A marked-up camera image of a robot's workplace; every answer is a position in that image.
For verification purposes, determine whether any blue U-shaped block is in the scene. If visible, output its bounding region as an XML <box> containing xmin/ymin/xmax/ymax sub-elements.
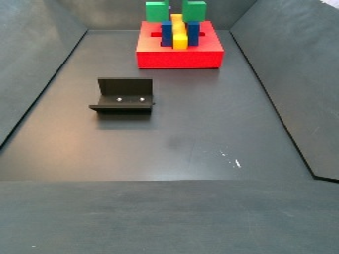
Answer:
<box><xmin>161</xmin><ymin>21</ymin><xmax>201</xmax><ymax>50</ymax></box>

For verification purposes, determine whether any green arch-shaped block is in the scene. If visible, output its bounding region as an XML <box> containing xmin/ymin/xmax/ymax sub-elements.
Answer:
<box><xmin>145</xmin><ymin>0</ymin><xmax>207</xmax><ymax>22</ymax></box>

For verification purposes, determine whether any yellow block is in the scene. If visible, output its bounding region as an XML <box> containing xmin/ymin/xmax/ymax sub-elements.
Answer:
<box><xmin>171</xmin><ymin>14</ymin><xmax>189</xmax><ymax>50</ymax></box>

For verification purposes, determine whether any red board base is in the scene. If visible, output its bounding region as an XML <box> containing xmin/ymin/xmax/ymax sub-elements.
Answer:
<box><xmin>135</xmin><ymin>21</ymin><xmax>226</xmax><ymax>69</ymax></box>

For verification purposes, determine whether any black angle bracket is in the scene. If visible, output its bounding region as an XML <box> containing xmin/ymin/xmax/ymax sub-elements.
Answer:
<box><xmin>89</xmin><ymin>77</ymin><xmax>154</xmax><ymax>112</ymax></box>

